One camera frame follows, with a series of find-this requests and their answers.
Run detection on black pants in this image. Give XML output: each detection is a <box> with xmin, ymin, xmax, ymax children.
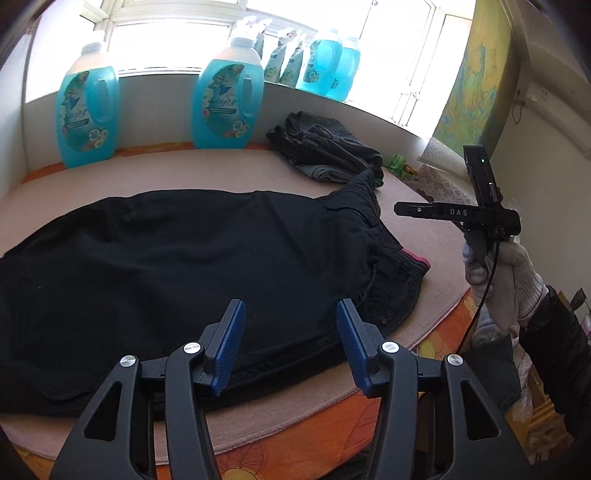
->
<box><xmin>0</xmin><ymin>168</ymin><xmax>432</xmax><ymax>416</ymax></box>

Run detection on person's right hand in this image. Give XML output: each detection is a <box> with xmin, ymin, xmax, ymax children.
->
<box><xmin>463</xmin><ymin>240</ymin><xmax>549</xmax><ymax>325</ymax></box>

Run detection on blue detergent jug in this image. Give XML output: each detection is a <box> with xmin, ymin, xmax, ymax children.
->
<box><xmin>56</xmin><ymin>41</ymin><xmax>121</xmax><ymax>169</ymax></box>
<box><xmin>191</xmin><ymin>37</ymin><xmax>265</xmax><ymax>150</ymax></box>

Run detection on tall blue detergent bottle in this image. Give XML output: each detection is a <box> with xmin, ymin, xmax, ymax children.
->
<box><xmin>325</xmin><ymin>36</ymin><xmax>362</xmax><ymax>102</ymax></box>
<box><xmin>295</xmin><ymin>28</ymin><xmax>343</xmax><ymax>92</ymax></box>

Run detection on folded grey pants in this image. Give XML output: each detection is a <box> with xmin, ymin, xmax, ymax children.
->
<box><xmin>295</xmin><ymin>162</ymin><xmax>385</xmax><ymax>189</ymax></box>

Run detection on detergent refill pouch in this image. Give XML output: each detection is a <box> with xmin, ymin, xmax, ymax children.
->
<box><xmin>263</xmin><ymin>34</ymin><xmax>289</xmax><ymax>84</ymax></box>
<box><xmin>279</xmin><ymin>32</ymin><xmax>306</xmax><ymax>88</ymax></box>
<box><xmin>238</xmin><ymin>16</ymin><xmax>267</xmax><ymax>61</ymax></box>

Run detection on white lace cloth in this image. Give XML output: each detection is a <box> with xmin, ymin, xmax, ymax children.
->
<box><xmin>414</xmin><ymin>165</ymin><xmax>481</xmax><ymax>207</ymax></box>

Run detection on landscape wall scroll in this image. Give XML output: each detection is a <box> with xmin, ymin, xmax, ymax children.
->
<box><xmin>418</xmin><ymin>0</ymin><xmax>514</xmax><ymax>178</ymax></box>

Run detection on white window frame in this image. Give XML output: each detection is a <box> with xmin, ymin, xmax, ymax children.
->
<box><xmin>25</xmin><ymin>0</ymin><xmax>477</xmax><ymax>137</ymax></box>

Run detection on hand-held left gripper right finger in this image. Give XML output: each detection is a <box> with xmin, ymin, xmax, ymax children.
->
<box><xmin>336</xmin><ymin>299</ymin><xmax>532</xmax><ymax>480</ymax></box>

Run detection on person's right forearm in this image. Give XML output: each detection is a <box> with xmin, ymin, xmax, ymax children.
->
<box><xmin>518</xmin><ymin>285</ymin><xmax>591</xmax><ymax>441</ymax></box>

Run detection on beige mat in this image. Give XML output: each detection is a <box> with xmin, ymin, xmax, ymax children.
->
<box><xmin>0</xmin><ymin>148</ymin><xmax>472</xmax><ymax>455</ymax></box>

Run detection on black cable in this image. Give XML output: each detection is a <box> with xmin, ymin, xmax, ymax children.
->
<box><xmin>455</xmin><ymin>233</ymin><xmax>498</xmax><ymax>356</ymax></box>

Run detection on white air conditioner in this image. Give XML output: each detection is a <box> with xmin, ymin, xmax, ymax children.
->
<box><xmin>510</xmin><ymin>0</ymin><xmax>591</xmax><ymax>155</ymax></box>

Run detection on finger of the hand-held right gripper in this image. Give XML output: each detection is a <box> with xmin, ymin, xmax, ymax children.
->
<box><xmin>394</xmin><ymin>202</ymin><xmax>437</xmax><ymax>219</ymax></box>

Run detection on green box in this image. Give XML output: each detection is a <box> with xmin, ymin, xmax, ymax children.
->
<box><xmin>387</xmin><ymin>154</ymin><xmax>411</xmax><ymax>179</ymax></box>

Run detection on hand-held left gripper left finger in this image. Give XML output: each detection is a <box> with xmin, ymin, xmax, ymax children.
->
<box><xmin>48</xmin><ymin>299</ymin><xmax>247</xmax><ymax>480</ymax></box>

